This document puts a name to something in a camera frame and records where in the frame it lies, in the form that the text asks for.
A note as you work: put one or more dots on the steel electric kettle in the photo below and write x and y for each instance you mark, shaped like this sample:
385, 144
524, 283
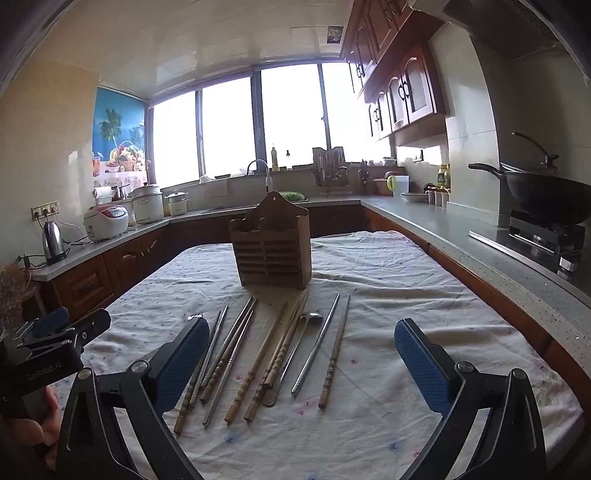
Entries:
54, 242

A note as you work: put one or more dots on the range hood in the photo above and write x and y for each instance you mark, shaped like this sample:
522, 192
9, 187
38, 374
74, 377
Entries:
508, 27

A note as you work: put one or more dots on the black wok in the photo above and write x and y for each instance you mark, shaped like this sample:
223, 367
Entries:
545, 196

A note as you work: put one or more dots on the brown chair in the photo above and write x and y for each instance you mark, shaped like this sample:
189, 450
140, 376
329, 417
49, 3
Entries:
16, 286

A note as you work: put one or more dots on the green basket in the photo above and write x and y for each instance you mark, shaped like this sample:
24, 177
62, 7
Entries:
292, 196

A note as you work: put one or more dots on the small white pot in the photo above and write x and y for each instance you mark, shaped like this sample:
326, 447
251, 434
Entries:
178, 203

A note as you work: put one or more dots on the paper towel roll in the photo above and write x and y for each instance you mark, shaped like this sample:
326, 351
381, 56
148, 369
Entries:
103, 194

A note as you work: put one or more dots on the white floral tablecloth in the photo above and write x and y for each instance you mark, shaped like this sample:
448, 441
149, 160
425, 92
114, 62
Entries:
392, 286

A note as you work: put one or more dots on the tropical fruit print blind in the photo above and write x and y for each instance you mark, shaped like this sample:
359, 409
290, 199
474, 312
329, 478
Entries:
115, 120

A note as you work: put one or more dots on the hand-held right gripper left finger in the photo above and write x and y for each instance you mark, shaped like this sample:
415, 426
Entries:
182, 360

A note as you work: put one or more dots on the yellow bottle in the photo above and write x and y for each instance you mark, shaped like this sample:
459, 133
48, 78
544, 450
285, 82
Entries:
274, 159

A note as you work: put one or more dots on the wooden utensil holder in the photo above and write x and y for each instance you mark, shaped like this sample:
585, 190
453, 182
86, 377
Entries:
272, 258

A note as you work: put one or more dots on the gas stove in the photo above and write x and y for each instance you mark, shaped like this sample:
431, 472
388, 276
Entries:
540, 235

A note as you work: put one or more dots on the metal chopstick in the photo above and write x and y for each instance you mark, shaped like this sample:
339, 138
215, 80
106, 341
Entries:
228, 369
316, 346
217, 337
231, 341

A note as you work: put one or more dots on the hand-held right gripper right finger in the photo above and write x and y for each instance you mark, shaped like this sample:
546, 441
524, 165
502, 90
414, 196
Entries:
418, 364

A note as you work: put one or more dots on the kitchen window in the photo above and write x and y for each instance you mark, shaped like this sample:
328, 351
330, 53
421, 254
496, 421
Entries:
226, 129

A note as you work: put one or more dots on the white rice cooker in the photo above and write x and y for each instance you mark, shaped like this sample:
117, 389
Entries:
106, 221

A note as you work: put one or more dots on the red pot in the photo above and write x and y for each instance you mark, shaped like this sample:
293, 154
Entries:
382, 187

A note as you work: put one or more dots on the wall power socket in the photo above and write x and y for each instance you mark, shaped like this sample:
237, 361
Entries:
46, 210

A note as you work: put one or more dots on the white spice jar set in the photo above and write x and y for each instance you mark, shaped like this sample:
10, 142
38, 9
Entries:
438, 198

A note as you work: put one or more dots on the wooden chopstick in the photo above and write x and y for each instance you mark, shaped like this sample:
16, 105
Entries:
277, 355
334, 350
254, 364
288, 337
181, 415

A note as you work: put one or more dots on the person's left hand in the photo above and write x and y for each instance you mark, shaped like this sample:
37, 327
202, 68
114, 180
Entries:
48, 420

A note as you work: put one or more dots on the dish rack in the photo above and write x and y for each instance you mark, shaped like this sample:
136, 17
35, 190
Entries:
330, 170

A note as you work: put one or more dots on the white slow cooker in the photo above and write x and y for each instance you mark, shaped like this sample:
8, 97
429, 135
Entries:
147, 205

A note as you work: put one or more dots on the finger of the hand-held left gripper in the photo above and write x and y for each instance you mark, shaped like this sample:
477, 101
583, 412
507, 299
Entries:
92, 323
51, 321

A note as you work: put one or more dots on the wooden wall cabinets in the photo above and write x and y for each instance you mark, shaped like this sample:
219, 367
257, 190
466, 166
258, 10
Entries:
415, 87

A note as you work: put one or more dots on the kitchen faucet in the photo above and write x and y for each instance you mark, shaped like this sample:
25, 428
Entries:
267, 177

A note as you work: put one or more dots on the metal spoon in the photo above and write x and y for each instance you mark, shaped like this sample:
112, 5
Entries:
310, 317

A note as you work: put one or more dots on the cooking oil bottle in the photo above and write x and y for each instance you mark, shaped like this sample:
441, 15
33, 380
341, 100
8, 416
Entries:
443, 177

